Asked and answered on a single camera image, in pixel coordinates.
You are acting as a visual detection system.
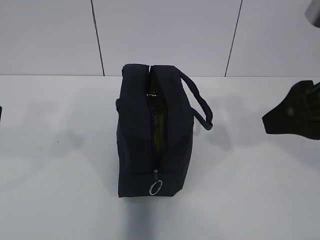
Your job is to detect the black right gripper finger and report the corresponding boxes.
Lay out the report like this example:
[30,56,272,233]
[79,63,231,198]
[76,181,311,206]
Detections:
[262,80,320,140]

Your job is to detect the dark navy lunch bag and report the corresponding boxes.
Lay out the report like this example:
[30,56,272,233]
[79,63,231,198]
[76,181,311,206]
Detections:
[115,64,213,198]

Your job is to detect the silver zipper pull ring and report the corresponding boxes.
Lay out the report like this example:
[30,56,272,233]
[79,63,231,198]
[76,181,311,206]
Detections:
[148,169,164,196]

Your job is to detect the glass container with green lid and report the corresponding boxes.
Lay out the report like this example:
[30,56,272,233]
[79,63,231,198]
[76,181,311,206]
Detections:
[146,73,168,158]

